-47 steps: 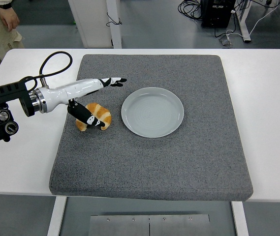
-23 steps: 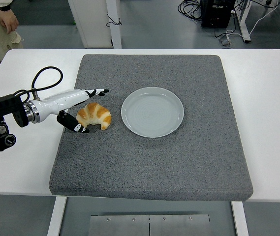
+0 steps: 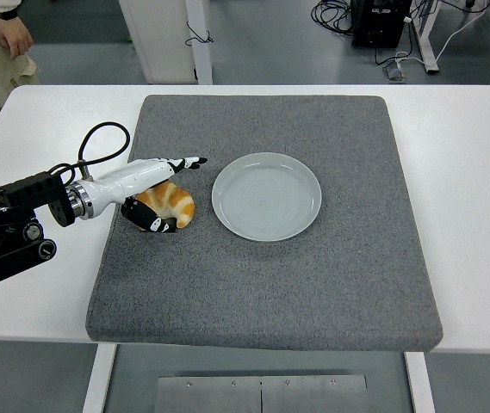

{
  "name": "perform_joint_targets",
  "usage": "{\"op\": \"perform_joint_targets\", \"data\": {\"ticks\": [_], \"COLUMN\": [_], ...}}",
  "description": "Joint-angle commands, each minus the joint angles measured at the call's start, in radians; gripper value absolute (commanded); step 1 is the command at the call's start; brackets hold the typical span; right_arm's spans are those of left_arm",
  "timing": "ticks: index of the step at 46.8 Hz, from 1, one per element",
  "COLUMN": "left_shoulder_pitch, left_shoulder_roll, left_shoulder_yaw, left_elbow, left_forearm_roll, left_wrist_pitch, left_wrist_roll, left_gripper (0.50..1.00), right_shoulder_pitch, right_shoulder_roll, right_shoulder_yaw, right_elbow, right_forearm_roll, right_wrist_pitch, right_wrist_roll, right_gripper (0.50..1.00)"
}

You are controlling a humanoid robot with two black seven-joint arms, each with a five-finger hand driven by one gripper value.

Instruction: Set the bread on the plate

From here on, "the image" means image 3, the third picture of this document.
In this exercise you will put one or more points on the person's hand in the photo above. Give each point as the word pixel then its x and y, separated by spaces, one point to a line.
pixel 14 36

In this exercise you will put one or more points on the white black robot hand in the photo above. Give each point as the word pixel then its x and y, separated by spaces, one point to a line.
pixel 132 176

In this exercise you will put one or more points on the golden croissant bread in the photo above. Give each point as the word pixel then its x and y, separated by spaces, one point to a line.
pixel 175 202

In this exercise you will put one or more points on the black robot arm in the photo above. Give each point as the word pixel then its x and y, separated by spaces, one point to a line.
pixel 20 193

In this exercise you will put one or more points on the grey round plate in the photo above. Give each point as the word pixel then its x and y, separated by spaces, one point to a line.
pixel 266 198

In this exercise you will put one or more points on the grey metal plate with screws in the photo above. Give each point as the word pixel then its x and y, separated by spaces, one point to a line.
pixel 210 396

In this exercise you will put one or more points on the black wristband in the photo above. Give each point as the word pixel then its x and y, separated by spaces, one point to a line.
pixel 7 14

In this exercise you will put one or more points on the grey felt mat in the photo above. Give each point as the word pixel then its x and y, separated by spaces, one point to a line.
pixel 270 292

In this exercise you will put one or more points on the white table leg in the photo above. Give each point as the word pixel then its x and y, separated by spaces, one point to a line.
pixel 420 383
pixel 98 378

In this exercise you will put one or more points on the grey floor socket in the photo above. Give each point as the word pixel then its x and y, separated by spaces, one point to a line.
pixel 394 71

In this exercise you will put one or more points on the black computer box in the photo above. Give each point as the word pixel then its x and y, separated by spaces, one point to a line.
pixel 380 23

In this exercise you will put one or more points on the white desk leg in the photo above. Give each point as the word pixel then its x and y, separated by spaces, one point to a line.
pixel 427 38

